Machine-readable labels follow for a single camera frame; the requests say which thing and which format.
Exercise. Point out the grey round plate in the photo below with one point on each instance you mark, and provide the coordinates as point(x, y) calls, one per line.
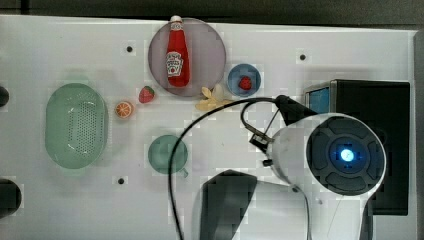
point(207, 55)

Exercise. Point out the green plastic cup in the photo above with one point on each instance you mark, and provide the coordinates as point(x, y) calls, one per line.
point(159, 154)

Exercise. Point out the red toy strawberry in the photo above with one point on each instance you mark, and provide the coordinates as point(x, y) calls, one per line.
point(146, 94)

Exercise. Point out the red ketchup bottle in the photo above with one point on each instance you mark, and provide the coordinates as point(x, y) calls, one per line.
point(177, 57)

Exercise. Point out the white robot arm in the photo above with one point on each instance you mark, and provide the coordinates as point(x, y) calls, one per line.
point(326, 168)

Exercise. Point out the yellow toy garlic peel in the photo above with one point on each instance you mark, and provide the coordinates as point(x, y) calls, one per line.
point(212, 99)

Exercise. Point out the green perforated colander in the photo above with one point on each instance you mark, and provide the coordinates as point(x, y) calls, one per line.
point(76, 126)

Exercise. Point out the blue small bowl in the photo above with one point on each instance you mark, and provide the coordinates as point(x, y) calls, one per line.
point(235, 75)

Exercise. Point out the orange slice toy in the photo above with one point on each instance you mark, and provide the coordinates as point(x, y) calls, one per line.
point(124, 109)

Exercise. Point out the small red strawberry in bowl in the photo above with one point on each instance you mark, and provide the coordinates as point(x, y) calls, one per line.
point(245, 83)

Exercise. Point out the black and silver toaster oven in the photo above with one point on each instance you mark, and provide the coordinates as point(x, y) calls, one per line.
point(385, 107)

